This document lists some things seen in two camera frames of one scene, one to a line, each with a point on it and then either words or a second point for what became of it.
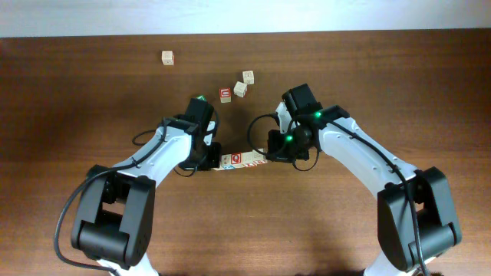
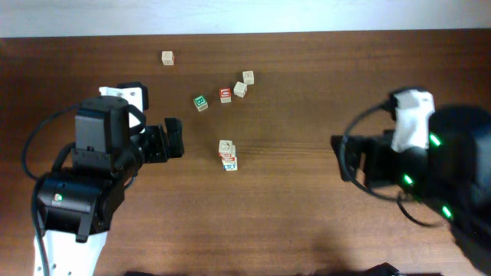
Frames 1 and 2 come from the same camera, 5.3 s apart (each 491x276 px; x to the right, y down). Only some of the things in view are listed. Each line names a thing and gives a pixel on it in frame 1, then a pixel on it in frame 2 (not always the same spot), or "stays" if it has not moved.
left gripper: [213, 161] -> [161, 151]
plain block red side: [258, 158] -> [226, 146]
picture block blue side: [225, 162] stays
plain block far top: [248, 77] stays
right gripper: [275, 152] -> [366, 146]
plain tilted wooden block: [240, 89] stays
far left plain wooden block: [167, 57] stays
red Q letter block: [236, 160] -> [227, 153]
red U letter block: [225, 95] stays
